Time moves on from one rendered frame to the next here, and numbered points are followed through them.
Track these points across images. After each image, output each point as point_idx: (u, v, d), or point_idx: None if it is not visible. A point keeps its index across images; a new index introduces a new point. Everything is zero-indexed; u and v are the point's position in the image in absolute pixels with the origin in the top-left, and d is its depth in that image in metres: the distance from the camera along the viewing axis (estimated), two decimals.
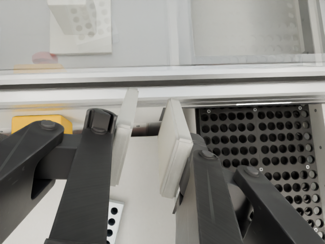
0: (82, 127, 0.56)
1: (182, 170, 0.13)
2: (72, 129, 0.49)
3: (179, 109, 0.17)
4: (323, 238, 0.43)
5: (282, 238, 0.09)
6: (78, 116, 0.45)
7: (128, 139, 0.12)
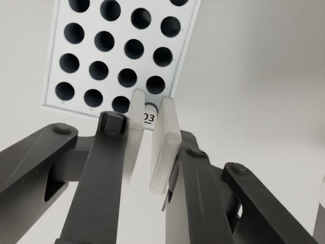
0: None
1: (170, 167, 0.13)
2: None
3: (172, 107, 0.17)
4: None
5: (271, 235, 0.09)
6: None
7: (140, 141, 0.13)
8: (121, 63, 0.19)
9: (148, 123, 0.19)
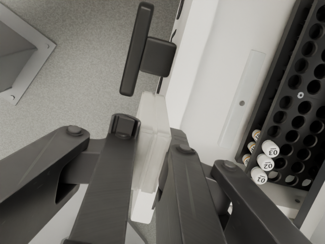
0: None
1: (160, 165, 0.13)
2: None
3: (163, 104, 0.17)
4: (251, 174, 0.28)
5: (262, 233, 0.09)
6: None
7: (151, 144, 0.13)
8: None
9: (272, 148, 0.26)
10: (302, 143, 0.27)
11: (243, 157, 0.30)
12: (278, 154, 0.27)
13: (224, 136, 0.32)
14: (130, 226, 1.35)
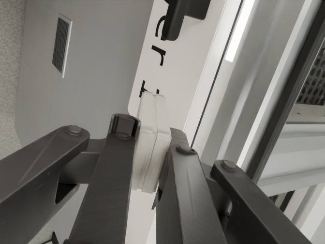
0: None
1: (160, 165, 0.13)
2: None
3: (163, 104, 0.17)
4: None
5: (262, 233, 0.09)
6: None
7: (151, 144, 0.13)
8: None
9: None
10: None
11: None
12: None
13: None
14: None
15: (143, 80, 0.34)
